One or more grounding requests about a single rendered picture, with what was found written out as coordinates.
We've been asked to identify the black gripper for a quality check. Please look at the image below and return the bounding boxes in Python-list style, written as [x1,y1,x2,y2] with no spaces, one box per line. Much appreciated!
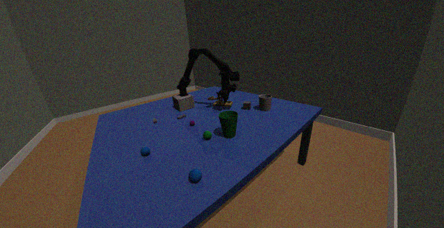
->
[219,81,231,102]

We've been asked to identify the grey cup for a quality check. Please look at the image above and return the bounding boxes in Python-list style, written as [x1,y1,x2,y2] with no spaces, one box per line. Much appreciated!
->
[259,94,272,112]

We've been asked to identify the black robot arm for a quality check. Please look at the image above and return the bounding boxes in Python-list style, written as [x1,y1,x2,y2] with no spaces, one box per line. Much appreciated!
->
[177,48,239,96]

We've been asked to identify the green ball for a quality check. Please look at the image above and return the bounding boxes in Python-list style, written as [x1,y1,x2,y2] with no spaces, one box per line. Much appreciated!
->
[203,131,212,140]

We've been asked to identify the green cup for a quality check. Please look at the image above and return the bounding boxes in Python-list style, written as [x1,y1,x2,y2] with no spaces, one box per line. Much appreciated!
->
[219,111,238,139]

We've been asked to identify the blue ball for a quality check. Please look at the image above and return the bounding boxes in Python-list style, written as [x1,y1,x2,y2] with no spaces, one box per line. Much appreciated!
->
[141,147,150,156]
[189,169,202,182]

